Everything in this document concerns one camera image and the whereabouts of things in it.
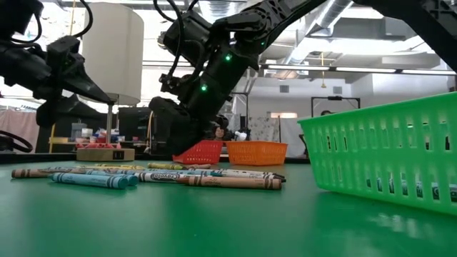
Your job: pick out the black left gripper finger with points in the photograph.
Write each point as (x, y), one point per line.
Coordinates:
(80, 110)
(87, 87)

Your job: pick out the red plastic basket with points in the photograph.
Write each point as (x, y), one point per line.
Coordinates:
(203, 153)

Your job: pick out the brown crayon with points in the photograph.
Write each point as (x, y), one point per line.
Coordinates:
(232, 182)
(198, 166)
(30, 173)

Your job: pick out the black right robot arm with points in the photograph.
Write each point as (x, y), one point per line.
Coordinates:
(421, 21)

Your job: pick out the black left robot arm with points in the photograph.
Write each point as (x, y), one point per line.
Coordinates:
(21, 68)

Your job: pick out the person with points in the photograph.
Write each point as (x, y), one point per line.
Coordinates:
(219, 134)

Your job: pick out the translucent storage box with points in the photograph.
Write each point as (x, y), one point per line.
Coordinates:
(78, 130)

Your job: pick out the white background robot gripper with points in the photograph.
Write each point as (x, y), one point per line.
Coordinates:
(241, 135)

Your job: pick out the black partition panel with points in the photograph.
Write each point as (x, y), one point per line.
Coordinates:
(132, 125)

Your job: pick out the patterned white cloth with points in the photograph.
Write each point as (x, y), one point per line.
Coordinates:
(264, 129)

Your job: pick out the wooden lamp base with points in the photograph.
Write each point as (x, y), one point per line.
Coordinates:
(96, 155)

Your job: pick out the orange plastic basket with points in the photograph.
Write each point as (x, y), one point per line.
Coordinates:
(256, 153)

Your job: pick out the small pink piece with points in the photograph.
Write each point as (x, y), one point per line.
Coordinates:
(115, 145)

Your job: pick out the pink cloth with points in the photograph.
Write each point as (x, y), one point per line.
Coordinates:
(18, 125)

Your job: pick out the yellow ceiling pendant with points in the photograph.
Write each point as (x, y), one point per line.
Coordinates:
(323, 85)

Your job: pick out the green plastic basket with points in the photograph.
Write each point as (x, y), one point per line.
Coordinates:
(375, 116)

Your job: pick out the black metal frame stand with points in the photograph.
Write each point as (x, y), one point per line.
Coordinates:
(335, 98)
(242, 93)

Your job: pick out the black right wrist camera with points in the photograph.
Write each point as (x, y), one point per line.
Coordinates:
(173, 83)

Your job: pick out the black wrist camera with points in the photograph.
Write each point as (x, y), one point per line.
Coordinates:
(18, 16)
(173, 83)

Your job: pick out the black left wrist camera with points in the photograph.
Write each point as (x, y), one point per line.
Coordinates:
(18, 16)

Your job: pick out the black table frame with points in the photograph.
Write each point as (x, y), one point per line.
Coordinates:
(35, 157)

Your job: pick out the silver round ceiling duct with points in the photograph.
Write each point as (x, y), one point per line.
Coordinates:
(332, 14)

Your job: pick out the ceiling light rail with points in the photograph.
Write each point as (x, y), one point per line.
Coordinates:
(366, 70)

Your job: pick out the grey rectangular air duct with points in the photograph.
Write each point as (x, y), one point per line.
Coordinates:
(378, 28)

